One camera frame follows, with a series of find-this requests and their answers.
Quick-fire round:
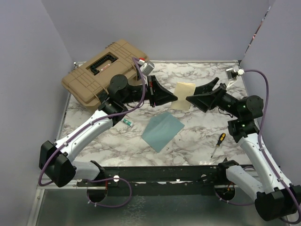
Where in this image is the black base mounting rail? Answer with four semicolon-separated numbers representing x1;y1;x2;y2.
77;164;230;196

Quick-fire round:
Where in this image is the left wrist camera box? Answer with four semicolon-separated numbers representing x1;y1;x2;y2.
138;58;155;76

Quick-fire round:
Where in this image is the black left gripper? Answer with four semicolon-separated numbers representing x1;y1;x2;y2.
122;75;178;107

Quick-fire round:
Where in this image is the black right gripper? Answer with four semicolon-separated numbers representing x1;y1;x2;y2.
187;77;242;118

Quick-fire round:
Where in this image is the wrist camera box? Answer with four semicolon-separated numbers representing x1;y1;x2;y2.
138;58;155;76
225;67;245;81

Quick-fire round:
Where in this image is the tan plastic toolbox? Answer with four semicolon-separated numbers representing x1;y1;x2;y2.
62;39;149;112

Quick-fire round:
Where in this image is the green white glue stick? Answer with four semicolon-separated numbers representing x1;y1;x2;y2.
123;119;134;127

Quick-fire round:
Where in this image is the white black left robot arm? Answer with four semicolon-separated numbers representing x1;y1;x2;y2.
39;74;178;187

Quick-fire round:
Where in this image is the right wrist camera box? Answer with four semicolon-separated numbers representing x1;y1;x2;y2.
225;67;245;81

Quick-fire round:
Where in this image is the yellow black screwdriver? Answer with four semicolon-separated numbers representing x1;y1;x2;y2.
211;133;226;158

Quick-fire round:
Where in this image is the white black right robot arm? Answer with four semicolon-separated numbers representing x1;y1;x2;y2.
186;78;301;221

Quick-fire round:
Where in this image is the light blue envelope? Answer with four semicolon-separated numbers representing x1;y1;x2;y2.
142;112;184;153

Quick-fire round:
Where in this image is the aluminium frame rail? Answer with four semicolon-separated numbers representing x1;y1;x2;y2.
27;184;81;226

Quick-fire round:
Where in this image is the cream lined letter paper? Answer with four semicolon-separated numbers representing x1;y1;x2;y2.
170;82;196;111

